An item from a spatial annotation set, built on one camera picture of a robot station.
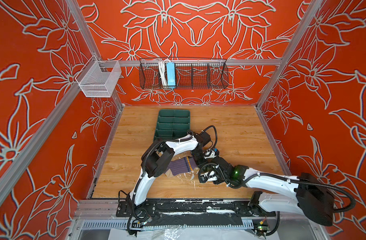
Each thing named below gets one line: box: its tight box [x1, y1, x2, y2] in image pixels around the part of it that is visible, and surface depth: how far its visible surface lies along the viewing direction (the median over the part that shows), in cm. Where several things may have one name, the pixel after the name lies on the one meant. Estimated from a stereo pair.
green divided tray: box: [154, 109, 191, 141], surface depth 103 cm
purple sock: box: [168, 156, 197, 176], surface depth 89 cm
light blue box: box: [166, 62, 176, 86], surface depth 92 cm
